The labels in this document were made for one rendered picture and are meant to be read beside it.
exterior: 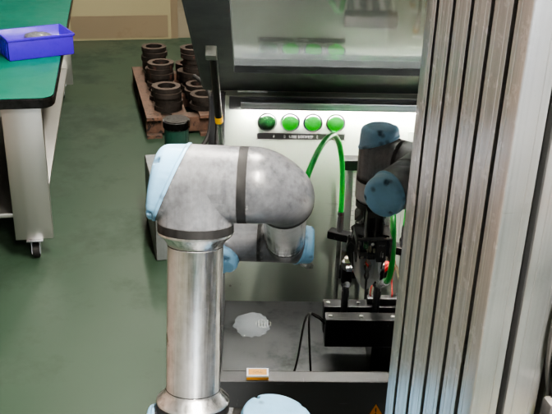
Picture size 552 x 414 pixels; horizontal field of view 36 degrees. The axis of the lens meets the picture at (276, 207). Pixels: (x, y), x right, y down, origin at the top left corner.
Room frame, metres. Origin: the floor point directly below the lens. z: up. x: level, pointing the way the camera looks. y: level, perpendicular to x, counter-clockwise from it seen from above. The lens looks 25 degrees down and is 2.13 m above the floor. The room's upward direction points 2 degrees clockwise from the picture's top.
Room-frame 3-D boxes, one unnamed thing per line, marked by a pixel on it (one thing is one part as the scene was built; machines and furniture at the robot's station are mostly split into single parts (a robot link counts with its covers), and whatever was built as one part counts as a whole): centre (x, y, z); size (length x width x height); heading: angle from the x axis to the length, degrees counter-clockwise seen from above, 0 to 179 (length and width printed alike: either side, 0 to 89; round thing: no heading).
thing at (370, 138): (1.51, -0.20, 1.53); 0.09 x 0.08 x 0.11; 57
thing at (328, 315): (1.83, -0.30, 0.91); 0.34 x 0.10 x 0.15; 92
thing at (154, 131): (6.27, 0.65, 0.24); 1.32 x 0.91 x 0.47; 12
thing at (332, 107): (2.09, -0.17, 1.43); 0.54 x 0.03 x 0.02; 92
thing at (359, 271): (1.51, -0.18, 1.27); 0.06 x 0.03 x 0.09; 2
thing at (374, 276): (1.51, -0.21, 1.27); 0.06 x 0.03 x 0.09; 2
